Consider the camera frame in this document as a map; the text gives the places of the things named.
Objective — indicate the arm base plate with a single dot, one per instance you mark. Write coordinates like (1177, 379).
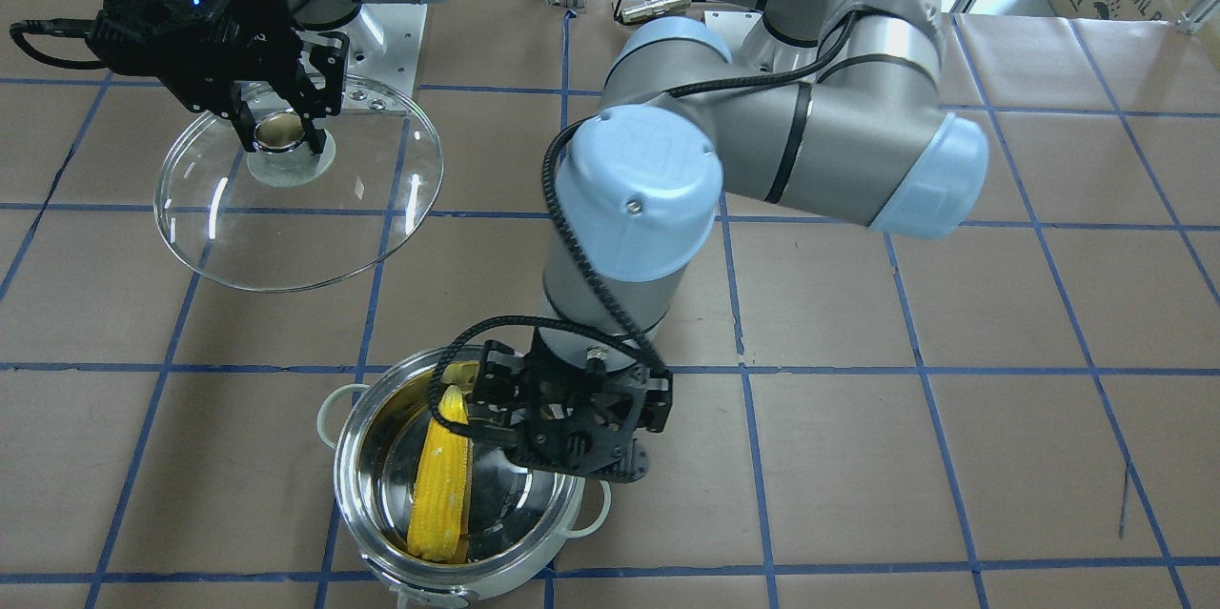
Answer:
(384, 45)
(734, 37)

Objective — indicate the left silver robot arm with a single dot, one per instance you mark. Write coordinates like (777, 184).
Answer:
(829, 107)

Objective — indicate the yellow corn cob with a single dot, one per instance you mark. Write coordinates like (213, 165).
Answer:
(441, 492)

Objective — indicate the silver cylindrical connector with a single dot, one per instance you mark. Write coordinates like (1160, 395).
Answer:
(650, 10)

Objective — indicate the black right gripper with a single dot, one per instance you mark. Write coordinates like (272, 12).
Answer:
(250, 47)

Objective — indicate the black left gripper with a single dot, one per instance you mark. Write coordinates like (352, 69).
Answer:
(490, 387)

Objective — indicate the glass pot lid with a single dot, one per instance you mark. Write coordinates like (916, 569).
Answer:
(283, 219)

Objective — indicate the pale green cooking pot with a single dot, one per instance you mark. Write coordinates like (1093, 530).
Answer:
(517, 519)

